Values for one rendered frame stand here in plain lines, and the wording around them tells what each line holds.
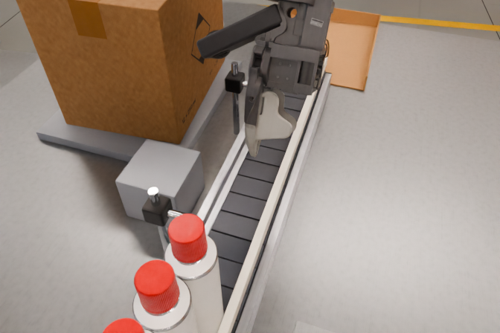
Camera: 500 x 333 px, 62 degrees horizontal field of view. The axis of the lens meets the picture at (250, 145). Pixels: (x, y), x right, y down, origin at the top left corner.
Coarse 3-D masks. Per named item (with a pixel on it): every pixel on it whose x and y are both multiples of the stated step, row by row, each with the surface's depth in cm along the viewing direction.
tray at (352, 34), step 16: (336, 16) 115; (352, 16) 114; (368, 16) 113; (336, 32) 112; (352, 32) 112; (368, 32) 112; (336, 48) 106; (352, 48) 106; (368, 48) 106; (336, 64) 101; (352, 64) 101; (368, 64) 94; (336, 80) 96; (352, 80) 96
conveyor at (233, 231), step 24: (288, 96) 85; (264, 144) 74; (288, 144) 74; (240, 168) 70; (264, 168) 70; (240, 192) 67; (264, 192) 67; (240, 216) 63; (216, 240) 60; (240, 240) 60; (264, 240) 60; (240, 264) 58; (240, 312) 53
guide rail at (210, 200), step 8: (240, 136) 64; (240, 144) 63; (232, 152) 61; (232, 160) 60; (224, 168) 59; (232, 168) 61; (224, 176) 58; (216, 184) 57; (224, 184) 58; (216, 192) 56; (208, 200) 55; (216, 200) 56; (200, 208) 54; (208, 208) 54; (200, 216) 53; (208, 216) 55
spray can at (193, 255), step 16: (176, 224) 38; (192, 224) 38; (176, 240) 37; (192, 240) 37; (208, 240) 41; (176, 256) 38; (192, 256) 38; (208, 256) 40; (176, 272) 39; (192, 272) 39; (208, 272) 39; (192, 288) 40; (208, 288) 41; (208, 304) 44; (208, 320) 46
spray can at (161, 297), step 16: (144, 272) 34; (160, 272) 34; (144, 288) 33; (160, 288) 33; (176, 288) 35; (144, 304) 34; (160, 304) 34; (176, 304) 36; (192, 304) 38; (144, 320) 36; (160, 320) 35; (176, 320) 36; (192, 320) 39
